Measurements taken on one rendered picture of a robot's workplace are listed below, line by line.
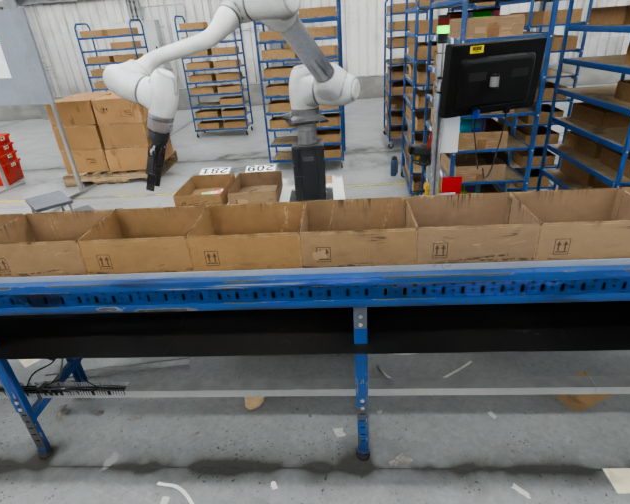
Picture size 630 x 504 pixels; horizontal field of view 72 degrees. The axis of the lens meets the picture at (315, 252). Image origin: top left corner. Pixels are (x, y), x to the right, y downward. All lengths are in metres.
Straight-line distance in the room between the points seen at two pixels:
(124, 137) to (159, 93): 4.51
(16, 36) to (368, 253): 5.17
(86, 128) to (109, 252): 4.74
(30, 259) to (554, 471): 2.17
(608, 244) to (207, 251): 1.33
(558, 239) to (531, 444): 0.99
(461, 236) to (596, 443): 1.21
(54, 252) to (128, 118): 4.40
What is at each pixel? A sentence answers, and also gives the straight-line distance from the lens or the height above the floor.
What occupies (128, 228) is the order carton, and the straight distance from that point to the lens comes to 1.96.
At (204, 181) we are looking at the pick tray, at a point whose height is 0.81.
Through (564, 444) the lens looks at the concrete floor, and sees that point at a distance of 2.29.
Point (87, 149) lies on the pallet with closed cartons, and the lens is 6.43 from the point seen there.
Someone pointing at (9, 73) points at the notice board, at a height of 1.41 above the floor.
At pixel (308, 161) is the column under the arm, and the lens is 2.46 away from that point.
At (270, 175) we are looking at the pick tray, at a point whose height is 0.82.
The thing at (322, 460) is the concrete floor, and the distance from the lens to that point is 2.07.
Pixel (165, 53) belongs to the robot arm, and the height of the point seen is 1.60.
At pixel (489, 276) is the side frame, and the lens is 1.52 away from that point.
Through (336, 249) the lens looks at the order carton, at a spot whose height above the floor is 0.98.
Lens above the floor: 1.66
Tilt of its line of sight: 27 degrees down
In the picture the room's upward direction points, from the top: 4 degrees counter-clockwise
